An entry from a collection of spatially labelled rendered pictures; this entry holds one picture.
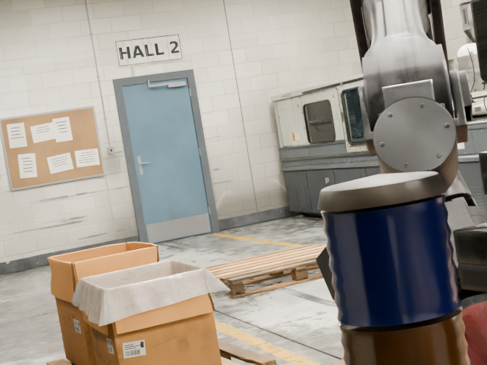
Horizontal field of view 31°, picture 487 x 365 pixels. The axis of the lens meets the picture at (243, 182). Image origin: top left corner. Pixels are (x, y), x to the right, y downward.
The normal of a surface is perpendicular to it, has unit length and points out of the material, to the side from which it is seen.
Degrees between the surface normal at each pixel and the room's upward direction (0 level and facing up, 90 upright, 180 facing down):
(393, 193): 72
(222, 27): 90
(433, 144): 65
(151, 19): 90
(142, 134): 90
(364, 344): 76
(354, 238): 104
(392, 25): 27
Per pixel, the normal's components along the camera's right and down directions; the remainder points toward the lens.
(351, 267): -0.73, -0.09
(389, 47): -0.22, -0.85
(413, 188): 0.27, -0.32
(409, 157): -0.24, -0.34
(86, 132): 0.36, -0.01
